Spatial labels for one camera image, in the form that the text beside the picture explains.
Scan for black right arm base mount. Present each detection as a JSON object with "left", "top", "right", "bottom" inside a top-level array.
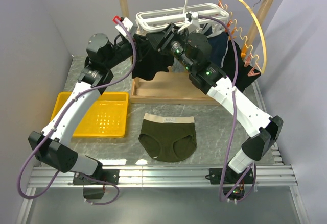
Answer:
[{"left": 221, "top": 165, "right": 256, "bottom": 203}]

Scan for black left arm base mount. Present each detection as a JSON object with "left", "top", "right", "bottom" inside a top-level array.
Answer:
[{"left": 73, "top": 169, "right": 120, "bottom": 206}]

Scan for olive green underwear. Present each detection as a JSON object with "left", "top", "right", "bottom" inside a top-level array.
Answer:
[{"left": 138, "top": 113, "right": 197, "bottom": 163}]

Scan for black hanging shorts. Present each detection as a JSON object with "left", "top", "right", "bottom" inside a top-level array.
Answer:
[
  {"left": 132, "top": 34, "right": 174, "bottom": 81},
  {"left": 221, "top": 40, "right": 261, "bottom": 92}
]

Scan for black hanging shorts left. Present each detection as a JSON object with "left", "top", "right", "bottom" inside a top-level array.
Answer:
[{"left": 132, "top": 34, "right": 174, "bottom": 81}]

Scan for white clip hanger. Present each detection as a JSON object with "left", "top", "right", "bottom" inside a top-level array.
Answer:
[{"left": 135, "top": 0, "right": 229, "bottom": 33}]

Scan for navy blue hanging underwear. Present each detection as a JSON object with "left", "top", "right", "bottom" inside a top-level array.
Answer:
[{"left": 204, "top": 27, "right": 228, "bottom": 68}]

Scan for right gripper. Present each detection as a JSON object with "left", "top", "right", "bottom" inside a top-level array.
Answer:
[{"left": 145, "top": 23, "right": 195, "bottom": 73}]

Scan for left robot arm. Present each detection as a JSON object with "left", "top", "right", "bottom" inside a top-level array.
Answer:
[{"left": 28, "top": 33, "right": 148, "bottom": 184}]

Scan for aluminium table edge rail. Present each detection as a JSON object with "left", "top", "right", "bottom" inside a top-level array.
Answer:
[{"left": 17, "top": 139, "right": 300, "bottom": 223}]

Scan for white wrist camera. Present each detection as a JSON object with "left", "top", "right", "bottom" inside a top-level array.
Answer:
[
  {"left": 177, "top": 12, "right": 200, "bottom": 34},
  {"left": 113, "top": 15, "right": 135, "bottom": 34}
]

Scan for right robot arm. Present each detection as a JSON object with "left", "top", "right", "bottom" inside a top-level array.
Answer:
[{"left": 146, "top": 23, "right": 284, "bottom": 183}]

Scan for wooden drying rack stand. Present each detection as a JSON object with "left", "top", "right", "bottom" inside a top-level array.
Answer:
[{"left": 119, "top": 0, "right": 273, "bottom": 105}]

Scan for striped hanging garment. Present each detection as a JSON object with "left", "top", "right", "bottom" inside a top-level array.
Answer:
[{"left": 171, "top": 59, "right": 185, "bottom": 73}]

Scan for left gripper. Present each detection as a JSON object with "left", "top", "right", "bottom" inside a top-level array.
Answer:
[{"left": 105, "top": 33, "right": 151, "bottom": 69}]

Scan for yellow plastic tray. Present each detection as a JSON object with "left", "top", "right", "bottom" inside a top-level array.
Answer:
[{"left": 53, "top": 91, "right": 129, "bottom": 141}]

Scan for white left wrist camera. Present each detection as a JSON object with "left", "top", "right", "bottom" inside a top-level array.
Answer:
[{"left": 113, "top": 15, "right": 135, "bottom": 34}]

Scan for black hanging shorts right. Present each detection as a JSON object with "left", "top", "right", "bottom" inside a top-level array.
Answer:
[{"left": 221, "top": 40, "right": 261, "bottom": 92}]

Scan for yellow curved clip hanger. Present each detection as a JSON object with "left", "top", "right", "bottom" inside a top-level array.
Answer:
[{"left": 217, "top": 0, "right": 267, "bottom": 77}]

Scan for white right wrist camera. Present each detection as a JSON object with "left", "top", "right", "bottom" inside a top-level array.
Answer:
[{"left": 177, "top": 12, "right": 200, "bottom": 34}]

